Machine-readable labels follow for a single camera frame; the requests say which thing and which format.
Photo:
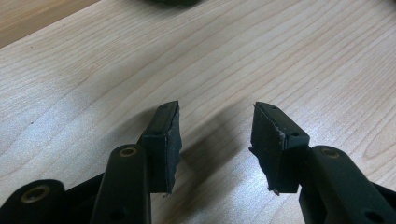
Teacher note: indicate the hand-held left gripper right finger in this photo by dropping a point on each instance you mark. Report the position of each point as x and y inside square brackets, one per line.
[280, 152]

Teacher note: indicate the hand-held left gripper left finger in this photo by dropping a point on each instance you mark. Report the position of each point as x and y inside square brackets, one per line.
[155, 149]

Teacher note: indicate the black lace-up shoe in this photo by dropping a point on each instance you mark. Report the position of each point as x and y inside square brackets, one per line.
[171, 2]

